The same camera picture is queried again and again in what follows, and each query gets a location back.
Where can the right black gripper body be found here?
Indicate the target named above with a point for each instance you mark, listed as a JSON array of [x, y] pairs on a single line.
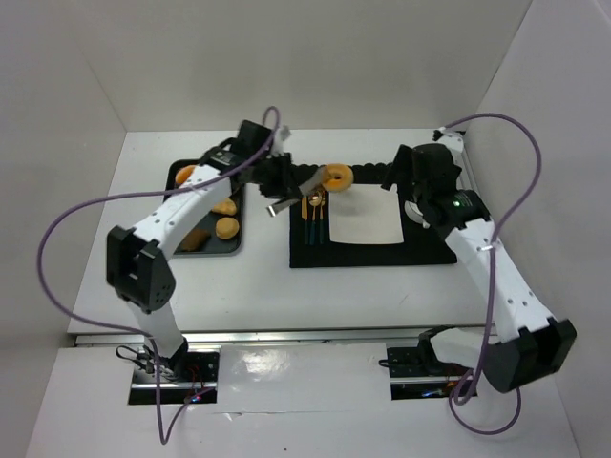
[[398, 162]]

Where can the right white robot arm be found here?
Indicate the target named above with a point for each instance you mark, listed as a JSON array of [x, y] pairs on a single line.
[[524, 341]]

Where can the gold knife dark handle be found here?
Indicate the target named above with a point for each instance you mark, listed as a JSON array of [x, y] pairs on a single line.
[[304, 215]]

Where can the metal tongs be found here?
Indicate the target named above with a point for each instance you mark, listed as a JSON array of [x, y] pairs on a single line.
[[296, 193]]

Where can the gold spoon dark handle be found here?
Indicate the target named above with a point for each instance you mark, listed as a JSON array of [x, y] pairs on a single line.
[[314, 201]]

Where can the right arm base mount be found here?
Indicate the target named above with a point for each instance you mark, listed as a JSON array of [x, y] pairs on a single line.
[[416, 373]]

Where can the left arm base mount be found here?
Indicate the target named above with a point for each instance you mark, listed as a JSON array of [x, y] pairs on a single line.
[[195, 380]]

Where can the aluminium rail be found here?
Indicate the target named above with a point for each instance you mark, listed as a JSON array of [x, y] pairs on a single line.
[[467, 178]]

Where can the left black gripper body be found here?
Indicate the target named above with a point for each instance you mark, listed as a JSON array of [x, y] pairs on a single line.
[[284, 176]]

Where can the black baking tray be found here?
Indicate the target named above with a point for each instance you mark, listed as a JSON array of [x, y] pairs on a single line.
[[213, 245]]

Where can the glazed ring donut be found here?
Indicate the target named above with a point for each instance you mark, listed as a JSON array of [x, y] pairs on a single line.
[[227, 228], [337, 177]]

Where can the oval flat bread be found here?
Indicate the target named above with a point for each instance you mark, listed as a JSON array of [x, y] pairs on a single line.
[[227, 207]]

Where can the brown bread piece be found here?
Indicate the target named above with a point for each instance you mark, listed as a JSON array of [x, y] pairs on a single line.
[[194, 240]]

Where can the gold fork dark handle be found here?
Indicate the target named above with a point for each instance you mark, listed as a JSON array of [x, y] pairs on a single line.
[[322, 219]]

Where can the white square plate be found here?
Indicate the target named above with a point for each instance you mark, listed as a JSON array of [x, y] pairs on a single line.
[[365, 214]]

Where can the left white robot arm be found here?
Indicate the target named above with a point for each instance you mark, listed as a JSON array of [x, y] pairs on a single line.
[[137, 259]]

